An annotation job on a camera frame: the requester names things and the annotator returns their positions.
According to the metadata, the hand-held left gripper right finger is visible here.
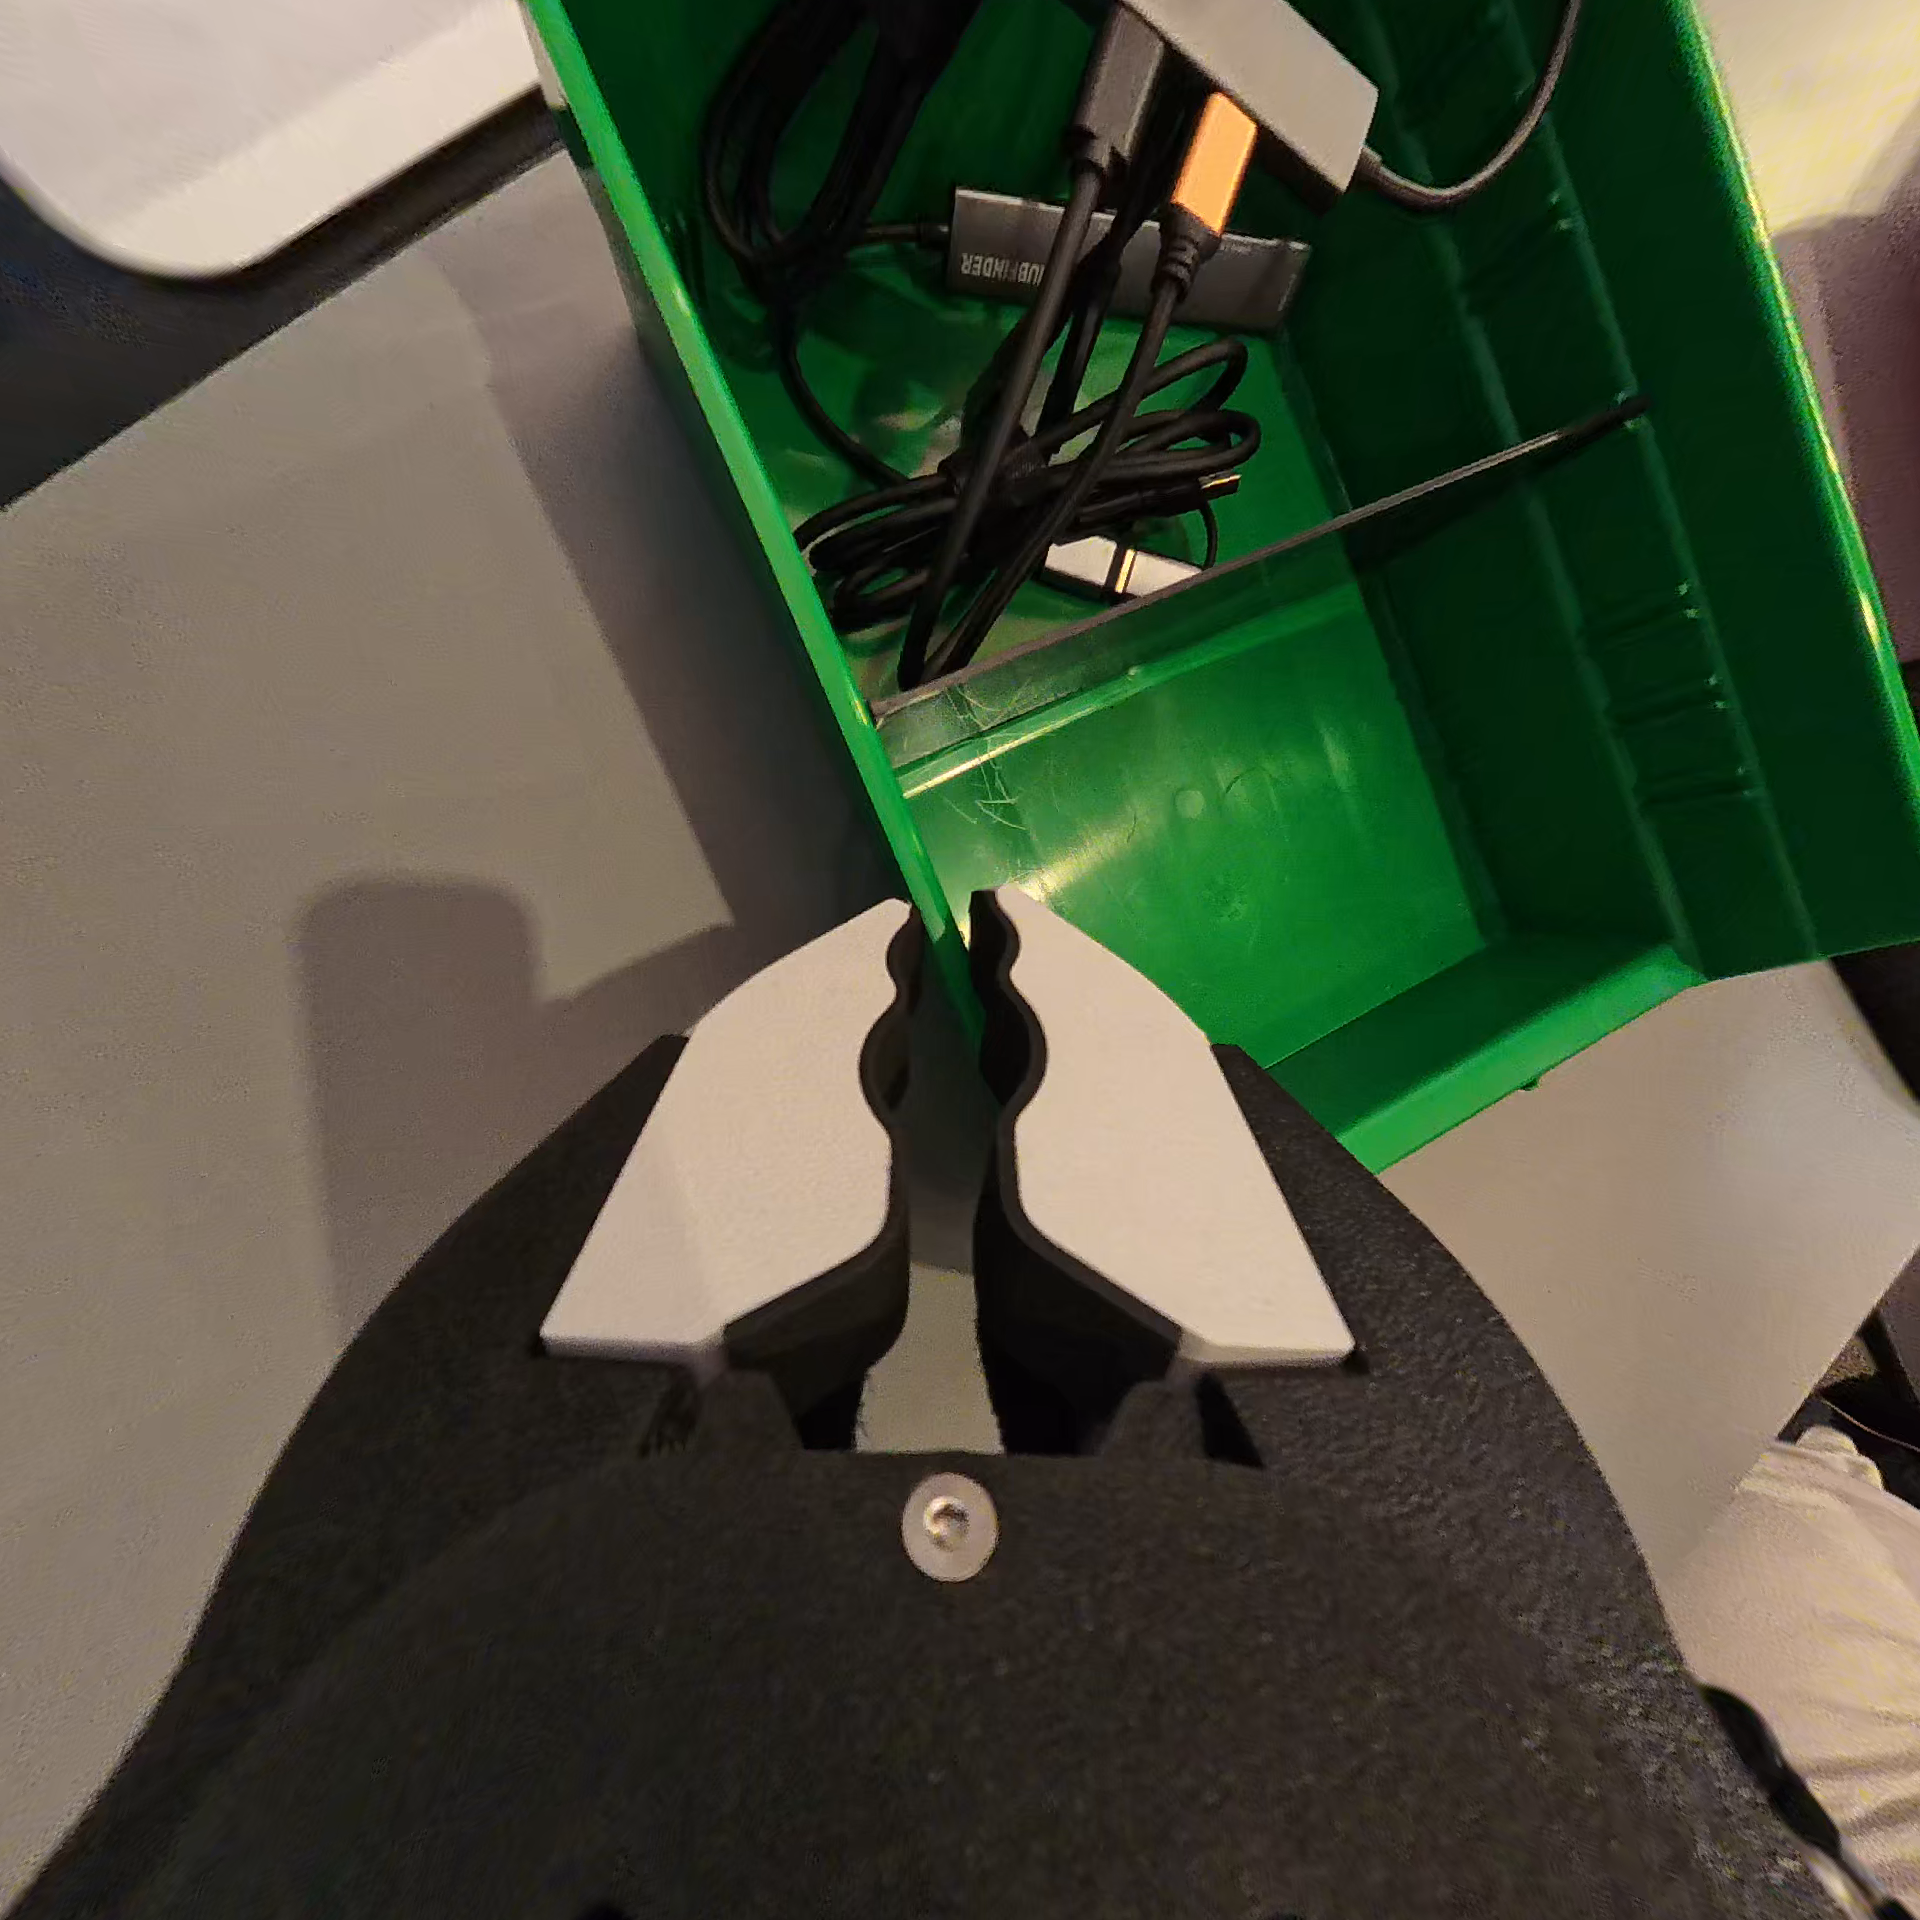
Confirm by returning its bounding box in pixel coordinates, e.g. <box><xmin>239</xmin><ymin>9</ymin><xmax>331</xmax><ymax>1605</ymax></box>
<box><xmin>970</xmin><ymin>883</ymin><xmax>1363</xmax><ymax>1454</ymax></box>

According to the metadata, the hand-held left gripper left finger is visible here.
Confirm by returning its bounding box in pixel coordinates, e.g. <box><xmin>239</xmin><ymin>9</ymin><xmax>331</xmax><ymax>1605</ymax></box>
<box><xmin>537</xmin><ymin>896</ymin><xmax>921</xmax><ymax>1454</ymax></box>

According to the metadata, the green plastic bin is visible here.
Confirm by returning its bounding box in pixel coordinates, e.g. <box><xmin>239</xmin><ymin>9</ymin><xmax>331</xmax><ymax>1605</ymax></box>
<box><xmin>516</xmin><ymin>0</ymin><xmax>1920</xmax><ymax>1174</ymax></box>

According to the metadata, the black braided cable copper plug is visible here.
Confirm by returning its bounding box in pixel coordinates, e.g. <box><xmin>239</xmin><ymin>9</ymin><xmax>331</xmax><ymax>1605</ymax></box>
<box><xmin>901</xmin><ymin>93</ymin><xmax>1262</xmax><ymax>677</ymax></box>

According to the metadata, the black cable silver plug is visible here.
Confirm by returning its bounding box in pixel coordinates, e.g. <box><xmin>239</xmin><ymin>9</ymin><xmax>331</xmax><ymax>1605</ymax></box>
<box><xmin>791</xmin><ymin>0</ymin><xmax>1265</xmax><ymax>682</ymax></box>

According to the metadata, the silver usb hub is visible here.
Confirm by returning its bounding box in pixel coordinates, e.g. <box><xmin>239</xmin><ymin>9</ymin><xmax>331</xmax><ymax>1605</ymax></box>
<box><xmin>1110</xmin><ymin>0</ymin><xmax>1383</xmax><ymax>200</ymax></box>

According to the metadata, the dark grey usb hub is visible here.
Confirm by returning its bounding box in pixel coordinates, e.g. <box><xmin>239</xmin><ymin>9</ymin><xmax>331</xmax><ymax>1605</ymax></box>
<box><xmin>943</xmin><ymin>182</ymin><xmax>1311</xmax><ymax>336</ymax></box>

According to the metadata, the person's white clothing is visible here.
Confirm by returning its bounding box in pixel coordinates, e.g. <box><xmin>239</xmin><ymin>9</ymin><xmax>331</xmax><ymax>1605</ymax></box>
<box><xmin>1665</xmin><ymin>1424</ymin><xmax>1920</xmax><ymax>1862</ymax></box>

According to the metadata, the dark blue table mat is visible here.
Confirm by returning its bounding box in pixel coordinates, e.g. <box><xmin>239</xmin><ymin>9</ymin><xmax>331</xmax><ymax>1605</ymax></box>
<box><xmin>0</xmin><ymin>106</ymin><xmax>578</xmax><ymax>511</ymax></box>

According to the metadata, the white stand base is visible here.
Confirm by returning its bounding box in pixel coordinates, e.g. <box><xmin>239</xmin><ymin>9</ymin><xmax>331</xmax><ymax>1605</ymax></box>
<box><xmin>0</xmin><ymin>0</ymin><xmax>548</xmax><ymax>280</ymax></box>

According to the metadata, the thick black looped cable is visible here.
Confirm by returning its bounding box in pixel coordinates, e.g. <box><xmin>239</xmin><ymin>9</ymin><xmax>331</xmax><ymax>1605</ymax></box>
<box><xmin>701</xmin><ymin>0</ymin><xmax>970</xmax><ymax>489</ymax></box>

